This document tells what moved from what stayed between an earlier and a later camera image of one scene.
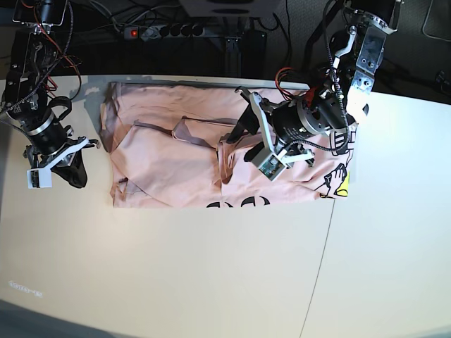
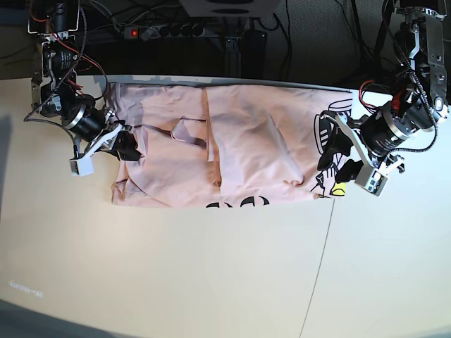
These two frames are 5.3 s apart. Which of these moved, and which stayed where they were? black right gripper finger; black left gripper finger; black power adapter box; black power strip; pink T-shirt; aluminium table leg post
Moved: black right gripper finger; black left gripper finger
Stayed: pink T-shirt; black power adapter box; black power strip; aluminium table leg post
